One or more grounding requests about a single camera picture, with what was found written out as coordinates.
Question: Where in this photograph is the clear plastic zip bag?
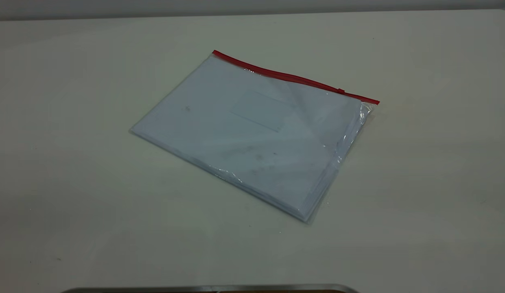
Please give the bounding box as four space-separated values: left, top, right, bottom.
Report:
129 50 380 225

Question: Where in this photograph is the silver metal bar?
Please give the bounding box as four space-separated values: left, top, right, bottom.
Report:
61 284 361 293

